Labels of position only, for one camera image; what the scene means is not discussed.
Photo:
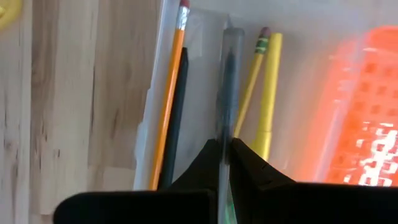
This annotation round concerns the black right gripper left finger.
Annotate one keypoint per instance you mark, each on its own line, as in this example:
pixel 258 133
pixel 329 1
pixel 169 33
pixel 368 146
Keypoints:
pixel 202 168

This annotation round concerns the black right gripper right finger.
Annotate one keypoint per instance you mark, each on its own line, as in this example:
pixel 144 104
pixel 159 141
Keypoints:
pixel 255 180

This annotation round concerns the black pen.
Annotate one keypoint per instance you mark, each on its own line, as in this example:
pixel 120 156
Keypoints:
pixel 178 109

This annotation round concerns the clear plastic supply box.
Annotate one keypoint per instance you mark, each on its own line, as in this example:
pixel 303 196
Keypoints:
pixel 205 93

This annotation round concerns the orange pencil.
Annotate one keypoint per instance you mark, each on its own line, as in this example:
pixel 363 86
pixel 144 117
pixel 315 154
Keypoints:
pixel 169 99

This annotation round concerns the yellow pen with clip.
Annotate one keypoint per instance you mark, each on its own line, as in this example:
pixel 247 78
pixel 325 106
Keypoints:
pixel 270 93

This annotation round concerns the yellow pencil green ferrule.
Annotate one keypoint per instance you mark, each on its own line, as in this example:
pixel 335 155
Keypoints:
pixel 250 87

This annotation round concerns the grey clear-barrel pen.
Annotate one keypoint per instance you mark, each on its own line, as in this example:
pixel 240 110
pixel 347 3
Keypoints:
pixel 231 77

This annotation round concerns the thick yellow highlighter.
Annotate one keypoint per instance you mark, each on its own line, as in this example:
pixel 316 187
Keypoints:
pixel 7 11

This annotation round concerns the orange plastic box lid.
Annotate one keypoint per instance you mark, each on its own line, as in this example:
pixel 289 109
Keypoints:
pixel 367 109

